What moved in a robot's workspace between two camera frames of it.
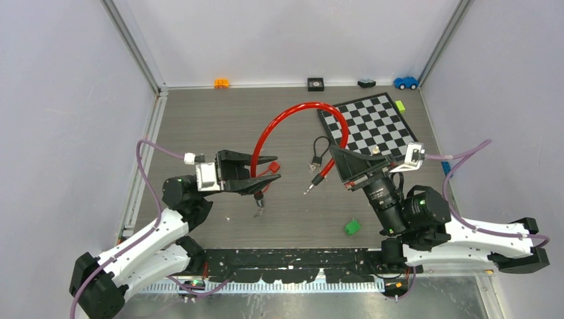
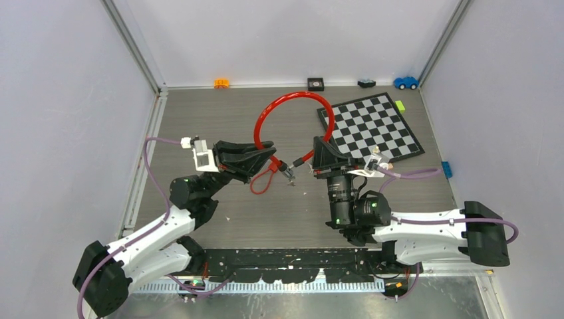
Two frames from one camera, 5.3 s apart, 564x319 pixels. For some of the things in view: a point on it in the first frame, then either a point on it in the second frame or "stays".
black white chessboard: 376,126 stays
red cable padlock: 273,168 stays
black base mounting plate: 338,265 stays
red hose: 259,197 to 275,99
